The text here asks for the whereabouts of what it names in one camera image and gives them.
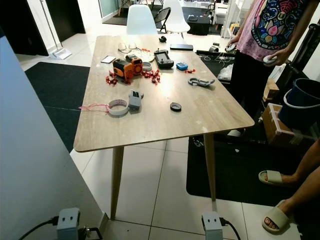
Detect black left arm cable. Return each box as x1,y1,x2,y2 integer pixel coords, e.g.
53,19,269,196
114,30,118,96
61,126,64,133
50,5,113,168
19,216,59,240

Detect pink shirt person right hand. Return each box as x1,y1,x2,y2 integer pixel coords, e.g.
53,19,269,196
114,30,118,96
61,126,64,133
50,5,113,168
227,37,241,51

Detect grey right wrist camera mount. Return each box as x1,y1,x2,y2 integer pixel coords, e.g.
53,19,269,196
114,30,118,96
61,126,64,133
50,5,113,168
202,211,223,240

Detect thin-framed eyeglasses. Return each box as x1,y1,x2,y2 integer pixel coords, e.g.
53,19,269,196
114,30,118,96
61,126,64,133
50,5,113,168
117,42,138,54

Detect black metal stand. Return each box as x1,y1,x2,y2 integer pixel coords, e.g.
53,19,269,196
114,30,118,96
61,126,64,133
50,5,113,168
275,22,320,91

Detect pink string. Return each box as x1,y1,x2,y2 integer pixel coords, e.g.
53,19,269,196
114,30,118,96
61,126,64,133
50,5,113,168
78,103,111,113

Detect dark tall cabinet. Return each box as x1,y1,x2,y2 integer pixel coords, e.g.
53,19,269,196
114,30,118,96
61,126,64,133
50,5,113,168
50,0,87,35
0,0,53,57

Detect black floor rug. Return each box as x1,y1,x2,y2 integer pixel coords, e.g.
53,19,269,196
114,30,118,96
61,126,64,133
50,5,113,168
25,61,96,153
186,130,320,206

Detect person in pink shirt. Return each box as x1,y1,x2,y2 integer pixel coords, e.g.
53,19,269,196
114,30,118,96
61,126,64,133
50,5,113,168
225,0,320,139

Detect orange and black tool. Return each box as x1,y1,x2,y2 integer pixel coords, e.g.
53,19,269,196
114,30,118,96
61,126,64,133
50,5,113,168
125,54,143,76

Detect black folding chair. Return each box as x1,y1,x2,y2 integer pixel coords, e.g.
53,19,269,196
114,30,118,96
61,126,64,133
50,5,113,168
152,6,172,31

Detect clear plastic bag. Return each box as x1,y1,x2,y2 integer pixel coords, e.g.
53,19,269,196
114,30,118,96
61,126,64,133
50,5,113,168
217,64,235,81

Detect bare lower leg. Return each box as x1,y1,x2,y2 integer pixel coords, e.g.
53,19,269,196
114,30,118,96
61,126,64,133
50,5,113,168
282,140,320,185
265,167,320,232

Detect pale blue shell chair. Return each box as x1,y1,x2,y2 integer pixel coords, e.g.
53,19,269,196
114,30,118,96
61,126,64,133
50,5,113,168
126,4,158,36

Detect navy blue bucket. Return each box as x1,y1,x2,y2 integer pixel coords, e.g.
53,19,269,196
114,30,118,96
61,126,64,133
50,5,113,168
278,77,320,132

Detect cluttered white shelf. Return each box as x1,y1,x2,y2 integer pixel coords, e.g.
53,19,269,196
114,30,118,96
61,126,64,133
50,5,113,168
210,0,246,36

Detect white tape roll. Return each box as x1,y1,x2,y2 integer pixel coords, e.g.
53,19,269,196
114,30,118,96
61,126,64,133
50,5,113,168
107,99,130,118

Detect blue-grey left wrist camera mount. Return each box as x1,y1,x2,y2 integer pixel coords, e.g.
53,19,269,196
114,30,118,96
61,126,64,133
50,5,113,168
57,207,81,240

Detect black flat phone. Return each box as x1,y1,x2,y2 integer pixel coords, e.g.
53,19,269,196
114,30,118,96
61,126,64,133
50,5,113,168
170,44,194,51

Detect small grey box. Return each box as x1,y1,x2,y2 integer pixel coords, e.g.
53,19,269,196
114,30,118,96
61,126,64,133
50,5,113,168
128,89,143,111

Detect beige slipper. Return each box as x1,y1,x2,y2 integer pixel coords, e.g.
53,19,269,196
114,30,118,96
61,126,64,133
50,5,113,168
261,200,293,234
258,170,296,187

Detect white shell chair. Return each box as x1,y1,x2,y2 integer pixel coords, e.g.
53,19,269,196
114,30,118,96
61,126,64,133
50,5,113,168
162,0,186,35

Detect grey metal carabiner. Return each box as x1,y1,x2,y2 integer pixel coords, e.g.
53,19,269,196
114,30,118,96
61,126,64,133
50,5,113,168
188,77,216,89

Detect black handheld controller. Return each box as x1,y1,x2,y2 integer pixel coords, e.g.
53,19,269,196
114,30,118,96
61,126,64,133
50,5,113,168
153,49,175,69

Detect pink shirt person left hand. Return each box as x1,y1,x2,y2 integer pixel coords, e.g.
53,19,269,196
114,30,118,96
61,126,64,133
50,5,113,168
270,48,292,66

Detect black open bin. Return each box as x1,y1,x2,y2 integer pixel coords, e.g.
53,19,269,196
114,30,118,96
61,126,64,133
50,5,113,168
195,49,236,83

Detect black hard case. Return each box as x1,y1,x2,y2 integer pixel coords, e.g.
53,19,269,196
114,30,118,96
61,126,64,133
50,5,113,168
186,14,210,36

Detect light wooden table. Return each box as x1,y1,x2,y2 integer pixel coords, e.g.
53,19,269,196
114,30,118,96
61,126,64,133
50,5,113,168
73,34,256,221

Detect white floor stand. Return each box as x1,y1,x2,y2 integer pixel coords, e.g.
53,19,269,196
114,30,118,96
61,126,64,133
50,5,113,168
37,0,73,60

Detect wooden crate white rim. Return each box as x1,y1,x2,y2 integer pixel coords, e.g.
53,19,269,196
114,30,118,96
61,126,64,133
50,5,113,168
262,102,320,148

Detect round patterned plate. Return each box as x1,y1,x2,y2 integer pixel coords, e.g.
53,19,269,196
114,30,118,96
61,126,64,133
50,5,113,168
137,48,157,63

